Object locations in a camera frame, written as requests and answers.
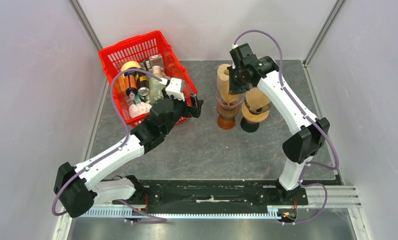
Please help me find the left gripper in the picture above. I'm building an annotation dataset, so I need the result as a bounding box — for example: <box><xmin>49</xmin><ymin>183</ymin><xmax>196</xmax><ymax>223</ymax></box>
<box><xmin>162</xmin><ymin>88</ymin><xmax>203</xmax><ymax>135</ymax></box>

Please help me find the brown paper coffee filter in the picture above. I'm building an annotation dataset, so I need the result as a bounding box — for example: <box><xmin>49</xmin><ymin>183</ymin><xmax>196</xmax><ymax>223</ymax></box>
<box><xmin>244</xmin><ymin>87</ymin><xmax>271</xmax><ymax>115</ymax></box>

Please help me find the clear pink plastic cone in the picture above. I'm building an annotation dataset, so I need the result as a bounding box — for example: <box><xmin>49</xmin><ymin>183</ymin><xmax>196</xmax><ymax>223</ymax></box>
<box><xmin>216</xmin><ymin>90</ymin><xmax>244</xmax><ymax>110</ymax></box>

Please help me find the amber glass carafe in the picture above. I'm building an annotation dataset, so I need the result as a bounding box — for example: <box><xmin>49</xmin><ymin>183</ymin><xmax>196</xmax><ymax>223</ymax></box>
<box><xmin>216</xmin><ymin>105</ymin><xmax>239</xmax><ymax>130</ymax></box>

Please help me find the light wooden ring holder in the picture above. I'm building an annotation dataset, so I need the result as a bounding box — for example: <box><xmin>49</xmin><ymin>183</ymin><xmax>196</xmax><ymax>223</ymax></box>
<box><xmin>241</xmin><ymin>103</ymin><xmax>270</xmax><ymax>123</ymax></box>

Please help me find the red plastic basket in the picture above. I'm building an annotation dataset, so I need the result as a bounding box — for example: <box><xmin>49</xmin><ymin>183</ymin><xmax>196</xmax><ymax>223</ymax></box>
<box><xmin>98</xmin><ymin>30</ymin><xmax>198</xmax><ymax>128</ymax></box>

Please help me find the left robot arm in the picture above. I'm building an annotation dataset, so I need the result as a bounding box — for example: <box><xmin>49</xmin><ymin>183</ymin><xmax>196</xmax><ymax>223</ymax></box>
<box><xmin>52</xmin><ymin>93</ymin><xmax>204</xmax><ymax>218</ymax></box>

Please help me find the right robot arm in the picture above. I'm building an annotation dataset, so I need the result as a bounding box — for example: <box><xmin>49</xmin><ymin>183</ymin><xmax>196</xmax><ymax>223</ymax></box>
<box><xmin>228</xmin><ymin>55</ymin><xmax>332</xmax><ymax>205</ymax></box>

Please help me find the beige paper towel roll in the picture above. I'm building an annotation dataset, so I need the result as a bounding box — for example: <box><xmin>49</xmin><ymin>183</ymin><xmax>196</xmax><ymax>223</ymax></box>
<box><xmin>216</xmin><ymin>63</ymin><xmax>231</xmax><ymax>89</ymax></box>

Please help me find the green bottle pink cap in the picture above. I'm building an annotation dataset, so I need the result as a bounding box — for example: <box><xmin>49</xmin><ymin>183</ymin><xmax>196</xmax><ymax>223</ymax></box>
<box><xmin>149</xmin><ymin>65</ymin><xmax>165</xmax><ymax>104</ymax></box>

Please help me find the pink cloth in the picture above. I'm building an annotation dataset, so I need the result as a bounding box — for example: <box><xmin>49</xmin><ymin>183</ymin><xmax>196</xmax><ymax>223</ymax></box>
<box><xmin>128</xmin><ymin>102</ymin><xmax>152</xmax><ymax>118</ymax></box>

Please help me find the black orange can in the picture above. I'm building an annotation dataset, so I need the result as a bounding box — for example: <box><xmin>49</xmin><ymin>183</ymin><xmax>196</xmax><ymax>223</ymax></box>
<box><xmin>123</xmin><ymin>67</ymin><xmax>149</xmax><ymax>98</ymax></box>

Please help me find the yellow tape roll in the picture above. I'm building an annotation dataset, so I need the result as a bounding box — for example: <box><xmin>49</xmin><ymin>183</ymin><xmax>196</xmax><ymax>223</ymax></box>
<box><xmin>120</xmin><ymin>60</ymin><xmax>143</xmax><ymax>77</ymax></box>

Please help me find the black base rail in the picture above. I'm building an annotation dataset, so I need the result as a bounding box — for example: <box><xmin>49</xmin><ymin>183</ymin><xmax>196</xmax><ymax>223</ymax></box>
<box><xmin>125</xmin><ymin>179</ymin><xmax>309</xmax><ymax>214</ymax></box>

